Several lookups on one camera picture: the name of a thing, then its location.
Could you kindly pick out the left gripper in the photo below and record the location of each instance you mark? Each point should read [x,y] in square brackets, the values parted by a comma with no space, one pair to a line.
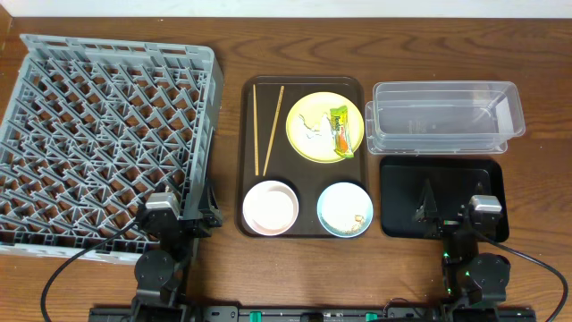
[189,222]

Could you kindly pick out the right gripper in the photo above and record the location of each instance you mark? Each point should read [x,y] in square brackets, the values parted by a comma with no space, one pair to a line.
[450,223]

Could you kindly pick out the pink bowl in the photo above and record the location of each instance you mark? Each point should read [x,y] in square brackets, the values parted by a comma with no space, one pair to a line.
[270,208]

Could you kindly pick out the light blue bowl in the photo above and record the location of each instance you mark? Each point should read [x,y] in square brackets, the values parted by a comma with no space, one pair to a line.
[345,210]

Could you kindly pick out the white napkin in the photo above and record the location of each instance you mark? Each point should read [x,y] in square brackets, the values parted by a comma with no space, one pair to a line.
[322,130]

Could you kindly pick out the green orange snack wrapper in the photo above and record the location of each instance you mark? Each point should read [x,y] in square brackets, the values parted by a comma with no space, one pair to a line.
[339,121]

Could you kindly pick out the wooden chopstick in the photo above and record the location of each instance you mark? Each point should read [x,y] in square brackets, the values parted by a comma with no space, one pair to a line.
[255,129]
[273,130]

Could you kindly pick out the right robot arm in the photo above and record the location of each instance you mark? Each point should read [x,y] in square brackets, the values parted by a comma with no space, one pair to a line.
[476,282]

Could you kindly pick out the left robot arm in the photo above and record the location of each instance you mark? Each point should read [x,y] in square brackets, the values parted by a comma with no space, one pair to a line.
[162,273]

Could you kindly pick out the black waste tray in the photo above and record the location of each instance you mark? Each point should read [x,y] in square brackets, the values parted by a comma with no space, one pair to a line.
[453,182]

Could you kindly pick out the grey dishwasher rack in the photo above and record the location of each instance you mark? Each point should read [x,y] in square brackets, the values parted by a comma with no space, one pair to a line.
[92,128]

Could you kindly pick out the clear plastic bin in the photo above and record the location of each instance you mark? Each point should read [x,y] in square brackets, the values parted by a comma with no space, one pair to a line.
[443,117]

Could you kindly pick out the dark brown serving tray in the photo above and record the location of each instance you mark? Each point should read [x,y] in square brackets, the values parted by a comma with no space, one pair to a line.
[308,179]

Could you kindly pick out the yellow plate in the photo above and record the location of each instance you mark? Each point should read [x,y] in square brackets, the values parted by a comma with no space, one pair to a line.
[312,106]

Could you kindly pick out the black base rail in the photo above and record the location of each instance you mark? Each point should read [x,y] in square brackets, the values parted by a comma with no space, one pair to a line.
[234,314]

